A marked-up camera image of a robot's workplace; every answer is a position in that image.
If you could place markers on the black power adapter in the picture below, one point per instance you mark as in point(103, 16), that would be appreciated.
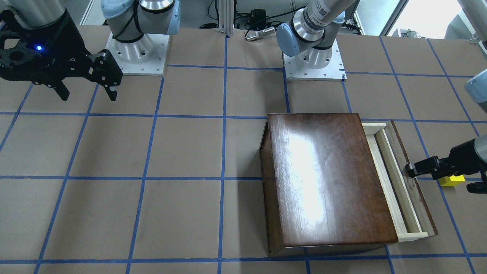
point(257, 19)

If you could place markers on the dark wooden drawer cabinet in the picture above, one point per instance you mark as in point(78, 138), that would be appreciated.
point(321, 188)

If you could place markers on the silver cylindrical connector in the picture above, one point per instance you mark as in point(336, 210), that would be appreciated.
point(260, 34)

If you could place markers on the light wood drawer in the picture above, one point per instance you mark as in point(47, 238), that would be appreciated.
point(411, 217)

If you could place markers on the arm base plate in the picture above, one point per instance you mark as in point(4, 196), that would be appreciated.
point(315, 64)
point(139, 61)

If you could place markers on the aluminium frame post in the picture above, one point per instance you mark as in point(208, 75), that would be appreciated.
point(225, 16)

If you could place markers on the yellow block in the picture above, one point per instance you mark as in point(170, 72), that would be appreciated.
point(451, 181)

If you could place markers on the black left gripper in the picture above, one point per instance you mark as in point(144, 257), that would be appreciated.
point(462, 156)

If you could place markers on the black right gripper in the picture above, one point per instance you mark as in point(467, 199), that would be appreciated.
point(69, 41)

